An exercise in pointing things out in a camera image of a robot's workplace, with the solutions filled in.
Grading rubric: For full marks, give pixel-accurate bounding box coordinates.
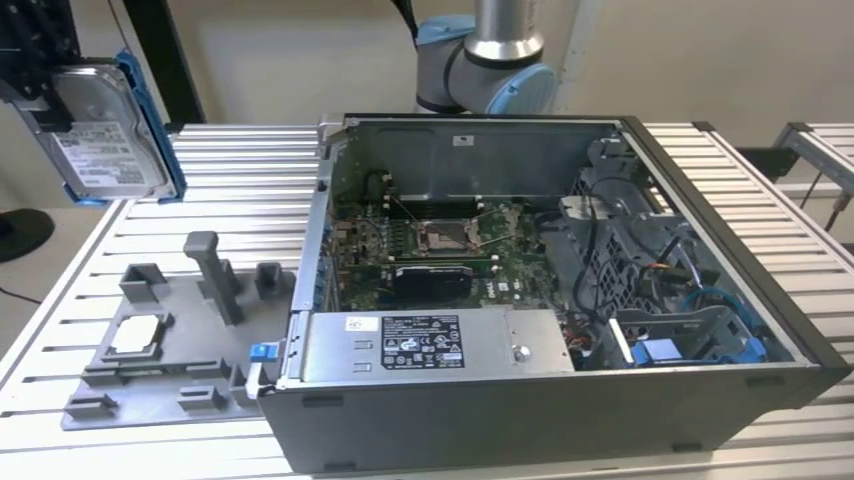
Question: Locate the black graphics card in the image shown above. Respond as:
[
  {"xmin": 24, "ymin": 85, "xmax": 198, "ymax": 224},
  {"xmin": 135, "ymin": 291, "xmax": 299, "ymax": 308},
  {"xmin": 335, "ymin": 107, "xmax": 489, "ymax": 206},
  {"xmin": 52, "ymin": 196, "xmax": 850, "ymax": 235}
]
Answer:
[{"xmin": 389, "ymin": 264, "xmax": 478, "ymax": 309}]

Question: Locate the silver CPU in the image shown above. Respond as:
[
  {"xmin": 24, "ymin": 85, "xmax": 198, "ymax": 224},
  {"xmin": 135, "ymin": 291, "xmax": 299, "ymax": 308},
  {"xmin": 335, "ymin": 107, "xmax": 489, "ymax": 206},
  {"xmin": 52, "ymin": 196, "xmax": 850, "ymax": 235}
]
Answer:
[{"xmin": 108, "ymin": 315, "xmax": 170, "ymax": 354}]

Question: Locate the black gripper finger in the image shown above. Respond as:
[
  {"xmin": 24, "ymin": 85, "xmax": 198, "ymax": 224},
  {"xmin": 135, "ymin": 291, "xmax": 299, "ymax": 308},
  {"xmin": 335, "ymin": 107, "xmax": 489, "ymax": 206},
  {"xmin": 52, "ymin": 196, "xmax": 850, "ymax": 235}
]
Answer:
[{"xmin": 28, "ymin": 66, "xmax": 78, "ymax": 134}]

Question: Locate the black RAM slot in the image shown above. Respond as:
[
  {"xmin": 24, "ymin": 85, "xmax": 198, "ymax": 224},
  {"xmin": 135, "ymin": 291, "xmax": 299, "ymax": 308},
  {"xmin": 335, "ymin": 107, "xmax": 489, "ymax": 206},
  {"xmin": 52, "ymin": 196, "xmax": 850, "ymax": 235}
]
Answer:
[
  {"xmin": 383, "ymin": 196, "xmax": 486, "ymax": 205},
  {"xmin": 383, "ymin": 202, "xmax": 486, "ymax": 212}
]

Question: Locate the metal slat side table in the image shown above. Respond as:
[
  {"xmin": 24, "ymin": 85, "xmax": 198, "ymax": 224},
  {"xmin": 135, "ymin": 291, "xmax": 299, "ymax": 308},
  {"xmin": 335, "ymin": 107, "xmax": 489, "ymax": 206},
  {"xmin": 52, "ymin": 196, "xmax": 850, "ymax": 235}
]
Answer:
[{"xmin": 776, "ymin": 121, "xmax": 854, "ymax": 202}]

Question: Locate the black floor cable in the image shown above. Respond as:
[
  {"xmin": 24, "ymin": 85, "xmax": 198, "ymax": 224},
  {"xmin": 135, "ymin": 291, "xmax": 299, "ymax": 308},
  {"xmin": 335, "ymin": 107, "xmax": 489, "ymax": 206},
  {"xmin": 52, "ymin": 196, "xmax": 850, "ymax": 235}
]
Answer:
[{"xmin": 0, "ymin": 286, "xmax": 44, "ymax": 305}]

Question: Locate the black PC case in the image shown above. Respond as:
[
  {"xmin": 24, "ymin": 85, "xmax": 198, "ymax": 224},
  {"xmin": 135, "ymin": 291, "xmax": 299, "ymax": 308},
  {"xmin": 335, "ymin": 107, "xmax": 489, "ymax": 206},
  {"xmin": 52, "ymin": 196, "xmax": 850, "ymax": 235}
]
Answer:
[{"xmin": 256, "ymin": 112, "xmax": 854, "ymax": 474}]

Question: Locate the metal socket cover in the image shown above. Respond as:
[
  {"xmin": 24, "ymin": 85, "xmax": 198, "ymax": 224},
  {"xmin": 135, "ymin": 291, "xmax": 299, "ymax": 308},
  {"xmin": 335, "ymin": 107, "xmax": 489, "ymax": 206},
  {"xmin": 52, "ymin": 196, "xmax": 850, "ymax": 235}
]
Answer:
[{"xmin": 474, "ymin": 206, "xmax": 530, "ymax": 239}]

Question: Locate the blue wire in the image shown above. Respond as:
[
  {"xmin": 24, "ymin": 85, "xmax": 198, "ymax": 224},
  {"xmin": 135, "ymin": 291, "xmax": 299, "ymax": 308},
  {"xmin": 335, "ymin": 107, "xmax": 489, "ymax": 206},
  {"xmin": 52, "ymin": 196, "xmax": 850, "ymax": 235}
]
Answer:
[{"xmin": 682, "ymin": 286, "xmax": 750, "ymax": 327}]

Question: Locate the green motherboard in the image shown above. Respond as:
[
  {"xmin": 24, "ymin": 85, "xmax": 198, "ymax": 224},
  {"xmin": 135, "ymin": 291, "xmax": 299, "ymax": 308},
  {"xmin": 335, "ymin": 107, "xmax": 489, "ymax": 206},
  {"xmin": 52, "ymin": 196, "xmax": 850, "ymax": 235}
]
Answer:
[{"xmin": 326, "ymin": 193, "xmax": 570, "ymax": 314}]

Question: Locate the black monitor stand base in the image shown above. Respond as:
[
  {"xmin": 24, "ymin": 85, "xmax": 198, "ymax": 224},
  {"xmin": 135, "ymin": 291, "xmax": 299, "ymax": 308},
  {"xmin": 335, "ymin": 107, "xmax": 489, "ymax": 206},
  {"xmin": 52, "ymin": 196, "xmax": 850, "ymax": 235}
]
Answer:
[{"xmin": 0, "ymin": 208, "xmax": 58, "ymax": 264}]

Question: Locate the black frame pillar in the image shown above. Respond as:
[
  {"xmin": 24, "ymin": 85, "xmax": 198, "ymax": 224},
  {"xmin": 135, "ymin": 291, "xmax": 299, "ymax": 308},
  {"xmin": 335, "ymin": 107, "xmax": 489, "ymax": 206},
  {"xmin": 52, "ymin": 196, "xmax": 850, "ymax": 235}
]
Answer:
[{"xmin": 124, "ymin": 0, "xmax": 210, "ymax": 127}]

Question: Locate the thin wire locking lever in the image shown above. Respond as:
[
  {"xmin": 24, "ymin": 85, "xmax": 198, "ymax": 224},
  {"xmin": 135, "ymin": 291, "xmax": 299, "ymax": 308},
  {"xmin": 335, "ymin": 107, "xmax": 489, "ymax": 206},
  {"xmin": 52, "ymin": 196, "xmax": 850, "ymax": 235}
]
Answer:
[{"xmin": 391, "ymin": 195, "xmax": 425, "ymax": 226}]

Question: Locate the orange and yellow wire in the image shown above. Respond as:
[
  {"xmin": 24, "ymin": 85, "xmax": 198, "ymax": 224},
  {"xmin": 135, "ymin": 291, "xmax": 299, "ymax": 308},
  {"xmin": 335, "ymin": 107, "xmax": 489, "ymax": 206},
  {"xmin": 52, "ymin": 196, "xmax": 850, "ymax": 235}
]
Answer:
[{"xmin": 639, "ymin": 261, "xmax": 697, "ymax": 287}]

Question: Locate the silver power supply unit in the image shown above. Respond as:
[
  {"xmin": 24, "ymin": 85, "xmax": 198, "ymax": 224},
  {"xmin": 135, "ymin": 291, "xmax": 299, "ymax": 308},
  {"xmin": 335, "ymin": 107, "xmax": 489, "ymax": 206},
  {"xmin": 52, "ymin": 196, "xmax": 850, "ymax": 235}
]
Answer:
[{"xmin": 292, "ymin": 308, "xmax": 578, "ymax": 384}]

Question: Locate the grey metal disk bay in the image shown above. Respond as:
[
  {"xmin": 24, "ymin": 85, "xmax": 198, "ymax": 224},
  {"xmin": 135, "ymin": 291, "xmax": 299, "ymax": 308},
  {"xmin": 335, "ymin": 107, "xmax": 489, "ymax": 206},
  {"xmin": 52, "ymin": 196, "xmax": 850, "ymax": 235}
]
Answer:
[{"xmin": 605, "ymin": 303, "xmax": 757, "ymax": 372}]

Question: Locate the CPU socket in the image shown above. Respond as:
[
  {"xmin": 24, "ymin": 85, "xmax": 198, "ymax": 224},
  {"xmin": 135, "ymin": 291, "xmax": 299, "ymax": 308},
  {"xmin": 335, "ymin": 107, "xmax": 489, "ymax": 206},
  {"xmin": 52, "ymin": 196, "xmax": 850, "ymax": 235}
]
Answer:
[{"xmin": 415, "ymin": 218, "xmax": 479, "ymax": 254}]

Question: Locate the grey plastic parts rack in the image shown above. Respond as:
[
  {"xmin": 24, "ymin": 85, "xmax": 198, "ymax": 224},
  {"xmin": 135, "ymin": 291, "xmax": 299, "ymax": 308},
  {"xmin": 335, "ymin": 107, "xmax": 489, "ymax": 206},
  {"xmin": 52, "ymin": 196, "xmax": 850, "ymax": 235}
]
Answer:
[{"xmin": 59, "ymin": 230, "xmax": 299, "ymax": 432}]

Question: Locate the black hanging cable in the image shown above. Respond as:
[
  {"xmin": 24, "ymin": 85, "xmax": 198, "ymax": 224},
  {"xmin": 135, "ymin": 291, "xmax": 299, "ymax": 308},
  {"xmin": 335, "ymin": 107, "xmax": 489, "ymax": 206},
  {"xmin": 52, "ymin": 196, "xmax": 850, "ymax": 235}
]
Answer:
[{"xmin": 802, "ymin": 171, "xmax": 848, "ymax": 232}]

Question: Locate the grey metal drive cage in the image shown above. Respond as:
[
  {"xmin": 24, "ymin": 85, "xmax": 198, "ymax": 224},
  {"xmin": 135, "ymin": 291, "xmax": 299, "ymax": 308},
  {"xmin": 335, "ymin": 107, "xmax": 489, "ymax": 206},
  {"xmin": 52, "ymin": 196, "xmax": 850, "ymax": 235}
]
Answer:
[{"xmin": 538, "ymin": 164, "xmax": 686, "ymax": 322}]

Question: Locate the hard disk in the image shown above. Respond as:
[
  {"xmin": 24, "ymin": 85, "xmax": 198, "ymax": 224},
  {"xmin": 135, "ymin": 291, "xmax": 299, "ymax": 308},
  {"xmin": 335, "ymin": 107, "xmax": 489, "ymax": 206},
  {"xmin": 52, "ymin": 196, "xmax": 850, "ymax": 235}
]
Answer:
[{"xmin": 12, "ymin": 47, "xmax": 191, "ymax": 208}]

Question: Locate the expansion slot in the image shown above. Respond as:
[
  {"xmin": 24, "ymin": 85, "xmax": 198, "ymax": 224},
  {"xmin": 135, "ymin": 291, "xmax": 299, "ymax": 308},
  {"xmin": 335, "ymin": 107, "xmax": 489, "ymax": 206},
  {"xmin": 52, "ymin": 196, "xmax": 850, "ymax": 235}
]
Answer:
[{"xmin": 385, "ymin": 252, "xmax": 502, "ymax": 263}]

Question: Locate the blue plastic bay bracket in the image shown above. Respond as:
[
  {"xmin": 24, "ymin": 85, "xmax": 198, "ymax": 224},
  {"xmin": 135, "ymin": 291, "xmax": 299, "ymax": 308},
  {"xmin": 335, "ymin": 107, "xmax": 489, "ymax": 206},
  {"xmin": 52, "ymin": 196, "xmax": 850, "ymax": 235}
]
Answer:
[{"xmin": 631, "ymin": 339, "xmax": 690, "ymax": 365}]

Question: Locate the black table bracket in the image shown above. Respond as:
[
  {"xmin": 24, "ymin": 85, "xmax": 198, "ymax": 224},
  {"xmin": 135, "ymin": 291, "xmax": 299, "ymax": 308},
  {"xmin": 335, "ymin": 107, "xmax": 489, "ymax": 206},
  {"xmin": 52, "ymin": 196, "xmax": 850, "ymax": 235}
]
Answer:
[{"xmin": 735, "ymin": 146, "xmax": 801, "ymax": 184}]

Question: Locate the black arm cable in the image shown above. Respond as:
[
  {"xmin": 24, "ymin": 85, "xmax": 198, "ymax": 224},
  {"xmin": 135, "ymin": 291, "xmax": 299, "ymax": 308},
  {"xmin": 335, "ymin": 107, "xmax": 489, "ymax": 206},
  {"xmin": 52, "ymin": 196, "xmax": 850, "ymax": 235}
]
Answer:
[{"xmin": 389, "ymin": 0, "xmax": 423, "ymax": 37}]

